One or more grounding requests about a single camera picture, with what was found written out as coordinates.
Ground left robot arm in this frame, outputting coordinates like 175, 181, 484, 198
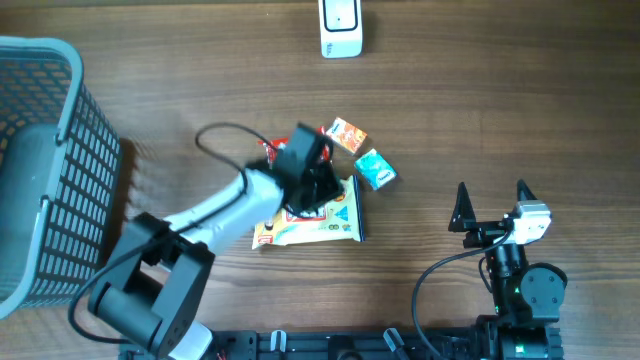
88, 160, 344, 359

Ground white barcode scanner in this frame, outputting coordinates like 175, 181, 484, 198
318, 0, 364, 59

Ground grey plastic mesh basket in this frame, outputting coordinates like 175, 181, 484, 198
1, 36, 123, 318

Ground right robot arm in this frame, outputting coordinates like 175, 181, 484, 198
448, 180, 568, 360

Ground orange small box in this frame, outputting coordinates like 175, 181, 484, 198
326, 117, 367, 155

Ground green tissue pack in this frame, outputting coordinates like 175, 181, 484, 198
354, 149, 397, 191

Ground red snack bag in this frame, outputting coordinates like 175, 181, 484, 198
259, 127, 325, 164

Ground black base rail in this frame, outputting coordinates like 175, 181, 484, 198
118, 327, 565, 360

